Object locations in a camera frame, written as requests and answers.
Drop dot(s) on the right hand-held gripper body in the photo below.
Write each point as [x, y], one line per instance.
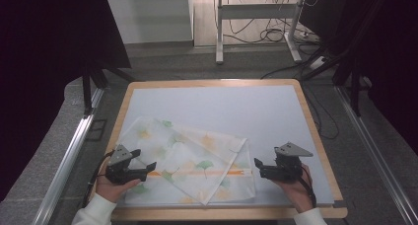
[291, 151]

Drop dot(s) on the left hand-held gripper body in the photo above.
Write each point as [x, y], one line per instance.
[120, 156]

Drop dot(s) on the white leaf-print mesh laundry bag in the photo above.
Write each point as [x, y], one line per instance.
[187, 152]

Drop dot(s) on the person's right hand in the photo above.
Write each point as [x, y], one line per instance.
[300, 193]

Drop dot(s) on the person's left hand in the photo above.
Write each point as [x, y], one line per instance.
[110, 192]

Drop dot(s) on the white table mat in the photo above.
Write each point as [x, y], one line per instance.
[230, 110]

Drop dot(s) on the black metal stand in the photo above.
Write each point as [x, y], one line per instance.
[87, 93]
[354, 87]

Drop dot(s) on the white power strip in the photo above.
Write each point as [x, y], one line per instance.
[317, 62]

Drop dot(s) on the black curtain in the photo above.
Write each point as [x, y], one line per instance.
[387, 54]
[49, 54]

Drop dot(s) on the white panel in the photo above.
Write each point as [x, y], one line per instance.
[149, 17]

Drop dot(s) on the black floor frame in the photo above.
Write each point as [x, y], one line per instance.
[97, 130]

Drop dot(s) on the aluminium rail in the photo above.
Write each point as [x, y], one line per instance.
[374, 146]
[65, 162]

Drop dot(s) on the white metal stand frame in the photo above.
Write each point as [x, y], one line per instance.
[256, 11]

